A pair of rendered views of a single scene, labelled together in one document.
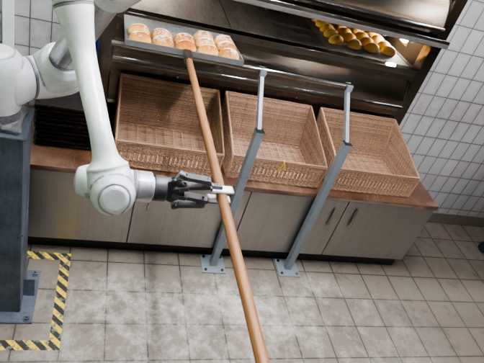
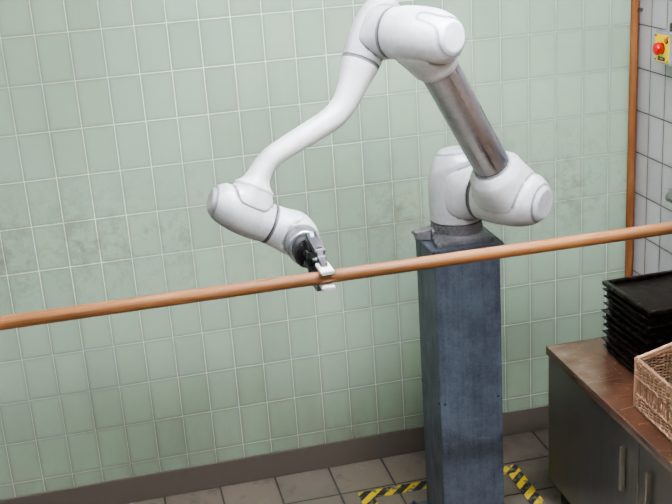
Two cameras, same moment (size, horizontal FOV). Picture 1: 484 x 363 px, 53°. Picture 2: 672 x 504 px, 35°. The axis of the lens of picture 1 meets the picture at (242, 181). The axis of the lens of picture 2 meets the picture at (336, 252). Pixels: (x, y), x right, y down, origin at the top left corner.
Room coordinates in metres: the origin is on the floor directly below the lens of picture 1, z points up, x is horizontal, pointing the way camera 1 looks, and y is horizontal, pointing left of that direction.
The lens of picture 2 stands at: (1.60, -2.18, 2.03)
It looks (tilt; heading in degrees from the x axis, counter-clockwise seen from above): 19 degrees down; 101
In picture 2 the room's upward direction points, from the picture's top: 4 degrees counter-clockwise
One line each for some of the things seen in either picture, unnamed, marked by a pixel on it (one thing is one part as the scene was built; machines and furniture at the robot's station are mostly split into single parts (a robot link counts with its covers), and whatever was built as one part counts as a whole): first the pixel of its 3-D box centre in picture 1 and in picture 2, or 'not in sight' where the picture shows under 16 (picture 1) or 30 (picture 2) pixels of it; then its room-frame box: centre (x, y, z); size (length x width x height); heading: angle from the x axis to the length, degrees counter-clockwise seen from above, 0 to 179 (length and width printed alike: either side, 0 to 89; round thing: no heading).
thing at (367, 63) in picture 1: (281, 45); not in sight; (2.70, 0.05, 1.16); 1.80 x 0.06 x 0.04; 112
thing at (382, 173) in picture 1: (364, 151); not in sight; (2.68, -0.64, 0.72); 0.56 x 0.49 x 0.28; 113
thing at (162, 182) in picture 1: (168, 189); (310, 254); (1.10, 0.19, 1.20); 0.09 x 0.07 x 0.08; 113
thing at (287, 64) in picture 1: (274, 69); not in sight; (2.68, 0.04, 1.02); 1.79 x 0.11 x 0.19; 112
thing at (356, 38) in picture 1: (348, 28); not in sight; (3.31, -0.33, 1.21); 0.61 x 0.48 x 0.06; 22
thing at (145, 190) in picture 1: (142, 186); (304, 245); (1.07, 0.26, 1.20); 0.09 x 0.06 x 0.09; 23
